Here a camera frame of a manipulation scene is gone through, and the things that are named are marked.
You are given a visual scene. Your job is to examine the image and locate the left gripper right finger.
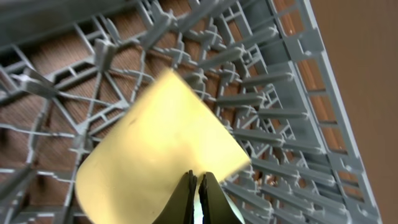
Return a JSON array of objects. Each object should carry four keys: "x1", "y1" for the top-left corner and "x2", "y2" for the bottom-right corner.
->
[{"x1": 198, "y1": 172, "x2": 244, "y2": 224}]

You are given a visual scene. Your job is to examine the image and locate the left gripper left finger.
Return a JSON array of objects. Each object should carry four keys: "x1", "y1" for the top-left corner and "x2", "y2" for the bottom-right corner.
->
[{"x1": 152, "y1": 170, "x2": 197, "y2": 224}]

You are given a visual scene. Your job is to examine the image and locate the yellow plastic cup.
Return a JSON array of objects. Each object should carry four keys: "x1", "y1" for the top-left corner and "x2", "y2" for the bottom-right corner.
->
[{"x1": 75, "y1": 70, "x2": 250, "y2": 223}]

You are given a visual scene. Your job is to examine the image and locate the grey dishwasher rack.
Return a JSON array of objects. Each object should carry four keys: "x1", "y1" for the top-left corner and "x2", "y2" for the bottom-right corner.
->
[{"x1": 1, "y1": 1, "x2": 382, "y2": 223}]

